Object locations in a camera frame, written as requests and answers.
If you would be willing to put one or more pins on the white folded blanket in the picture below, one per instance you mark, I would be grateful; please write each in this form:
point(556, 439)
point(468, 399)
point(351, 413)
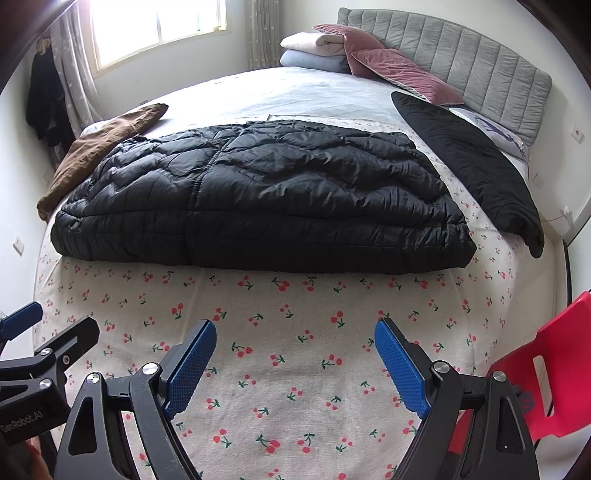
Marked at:
point(300, 42)

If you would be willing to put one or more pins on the grey padded headboard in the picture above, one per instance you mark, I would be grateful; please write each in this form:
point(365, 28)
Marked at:
point(461, 60)

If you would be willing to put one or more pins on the black fleece cloth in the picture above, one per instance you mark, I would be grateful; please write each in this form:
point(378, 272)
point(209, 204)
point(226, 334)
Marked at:
point(461, 152)

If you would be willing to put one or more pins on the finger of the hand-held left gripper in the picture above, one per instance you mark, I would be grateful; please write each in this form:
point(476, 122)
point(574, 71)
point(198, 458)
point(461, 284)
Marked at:
point(23, 318)
point(74, 339)

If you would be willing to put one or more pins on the black puffer jacket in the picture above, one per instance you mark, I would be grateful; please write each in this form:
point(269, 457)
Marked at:
point(277, 194)

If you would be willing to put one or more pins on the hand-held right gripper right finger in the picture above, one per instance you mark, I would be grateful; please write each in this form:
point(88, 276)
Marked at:
point(401, 369)

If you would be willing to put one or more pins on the pink velvet pillow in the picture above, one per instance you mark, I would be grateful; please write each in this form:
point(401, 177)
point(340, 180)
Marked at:
point(401, 71)
point(360, 44)

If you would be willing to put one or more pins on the patterned beige curtain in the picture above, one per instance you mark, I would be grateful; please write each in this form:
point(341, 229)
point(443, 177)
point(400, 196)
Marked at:
point(78, 69)
point(261, 32)

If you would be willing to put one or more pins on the red plastic chair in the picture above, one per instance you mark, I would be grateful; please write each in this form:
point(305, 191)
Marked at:
point(563, 350)

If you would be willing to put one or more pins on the white printed pillow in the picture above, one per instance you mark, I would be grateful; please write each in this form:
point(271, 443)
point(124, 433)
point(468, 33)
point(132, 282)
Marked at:
point(494, 127)

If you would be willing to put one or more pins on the brown garment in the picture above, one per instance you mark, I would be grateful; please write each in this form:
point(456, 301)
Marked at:
point(92, 147)

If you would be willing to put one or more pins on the light blue folded blanket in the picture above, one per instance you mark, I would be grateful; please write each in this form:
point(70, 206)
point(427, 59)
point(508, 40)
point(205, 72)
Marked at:
point(304, 60)

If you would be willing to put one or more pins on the hanging dark clothes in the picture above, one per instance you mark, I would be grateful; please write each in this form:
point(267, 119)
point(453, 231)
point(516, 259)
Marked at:
point(46, 101)

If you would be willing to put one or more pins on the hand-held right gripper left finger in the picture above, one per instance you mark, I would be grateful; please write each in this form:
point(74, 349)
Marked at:
point(191, 369)

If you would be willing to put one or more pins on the bed with cherry-print sheet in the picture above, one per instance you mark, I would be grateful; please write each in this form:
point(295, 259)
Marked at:
point(300, 332)

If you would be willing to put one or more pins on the window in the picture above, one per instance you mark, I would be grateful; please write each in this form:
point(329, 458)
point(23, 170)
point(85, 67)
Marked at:
point(157, 27)

